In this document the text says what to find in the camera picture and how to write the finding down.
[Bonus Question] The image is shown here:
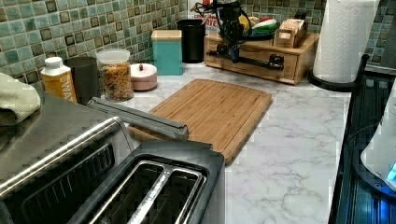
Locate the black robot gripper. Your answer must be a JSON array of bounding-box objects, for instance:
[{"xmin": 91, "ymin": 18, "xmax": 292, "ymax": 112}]
[{"xmin": 216, "ymin": 0, "xmax": 243, "ymax": 62}]

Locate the bamboo wooden drawer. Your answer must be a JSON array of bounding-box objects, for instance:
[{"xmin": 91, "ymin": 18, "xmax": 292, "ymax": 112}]
[{"xmin": 205, "ymin": 49, "xmax": 297, "ymax": 81}]

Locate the bamboo drawer cabinet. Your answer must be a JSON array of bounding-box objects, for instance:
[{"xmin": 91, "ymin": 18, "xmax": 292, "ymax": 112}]
[{"xmin": 204, "ymin": 34, "xmax": 318, "ymax": 85}]

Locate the yellow plush lemon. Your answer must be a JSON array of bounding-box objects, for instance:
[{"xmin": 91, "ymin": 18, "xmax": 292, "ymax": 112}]
[{"xmin": 238, "ymin": 15, "xmax": 250, "ymax": 34}]

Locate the blue plate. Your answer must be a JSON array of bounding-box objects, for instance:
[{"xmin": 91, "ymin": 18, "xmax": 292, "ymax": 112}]
[{"xmin": 241, "ymin": 32, "xmax": 275, "ymax": 40}]

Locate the red plush watermelon slice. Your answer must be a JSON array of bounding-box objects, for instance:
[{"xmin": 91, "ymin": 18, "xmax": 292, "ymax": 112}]
[{"xmin": 252, "ymin": 19, "xmax": 276, "ymax": 35}]

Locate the black utensil canister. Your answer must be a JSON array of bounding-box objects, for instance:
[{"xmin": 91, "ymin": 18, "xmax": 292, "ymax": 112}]
[{"xmin": 177, "ymin": 19, "xmax": 205, "ymax": 63}]

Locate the small wooden caddy box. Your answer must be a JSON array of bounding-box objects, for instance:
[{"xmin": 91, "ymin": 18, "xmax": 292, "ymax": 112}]
[{"xmin": 273, "ymin": 19, "xmax": 307, "ymax": 49}]

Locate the teal canister with wooden lid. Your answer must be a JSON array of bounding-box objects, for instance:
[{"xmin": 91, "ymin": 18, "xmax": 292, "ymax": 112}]
[{"xmin": 151, "ymin": 30, "xmax": 182, "ymax": 76}]

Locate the bamboo cutting board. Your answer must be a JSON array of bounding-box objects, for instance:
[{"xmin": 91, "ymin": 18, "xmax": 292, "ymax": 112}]
[{"xmin": 128, "ymin": 77, "xmax": 274, "ymax": 166}]

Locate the pink ceramic lidded bowl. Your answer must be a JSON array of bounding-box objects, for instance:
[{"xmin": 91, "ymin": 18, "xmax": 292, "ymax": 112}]
[{"xmin": 130, "ymin": 63, "xmax": 157, "ymax": 91}]

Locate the white paper towel roll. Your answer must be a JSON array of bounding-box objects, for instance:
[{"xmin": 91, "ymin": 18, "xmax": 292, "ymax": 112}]
[{"xmin": 313, "ymin": 0, "xmax": 380, "ymax": 82}]

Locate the black paper towel holder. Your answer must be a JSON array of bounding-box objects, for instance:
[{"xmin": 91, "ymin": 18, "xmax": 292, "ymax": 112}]
[{"xmin": 307, "ymin": 54, "xmax": 369, "ymax": 92}]

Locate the clear cereal jar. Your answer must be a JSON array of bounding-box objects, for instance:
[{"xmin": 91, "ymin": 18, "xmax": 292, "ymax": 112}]
[{"xmin": 96, "ymin": 49, "xmax": 134, "ymax": 102}]

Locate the dark grey cup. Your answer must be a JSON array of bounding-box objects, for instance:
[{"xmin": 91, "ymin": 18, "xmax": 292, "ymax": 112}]
[{"xmin": 64, "ymin": 56, "xmax": 100, "ymax": 105}]

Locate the black silver toaster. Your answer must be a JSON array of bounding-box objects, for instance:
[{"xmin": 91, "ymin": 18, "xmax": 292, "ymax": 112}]
[{"xmin": 67, "ymin": 140, "xmax": 225, "ymax": 224}]

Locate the orange bottle with white cap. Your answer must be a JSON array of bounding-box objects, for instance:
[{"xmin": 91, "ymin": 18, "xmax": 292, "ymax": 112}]
[{"xmin": 40, "ymin": 57, "xmax": 77, "ymax": 103}]

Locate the green dish cloth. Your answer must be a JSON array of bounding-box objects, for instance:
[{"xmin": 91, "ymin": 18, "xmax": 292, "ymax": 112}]
[{"xmin": 0, "ymin": 73, "xmax": 41, "ymax": 126}]

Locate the silver toaster oven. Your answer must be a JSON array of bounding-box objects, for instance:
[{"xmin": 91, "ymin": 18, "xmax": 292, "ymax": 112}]
[{"xmin": 0, "ymin": 93, "xmax": 188, "ymax": 224}]

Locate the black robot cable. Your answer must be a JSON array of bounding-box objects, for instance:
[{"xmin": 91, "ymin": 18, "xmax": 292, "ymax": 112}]
[{"xmin": 345, "ymin": 116, "xmax": 384, "ymax": 144}]

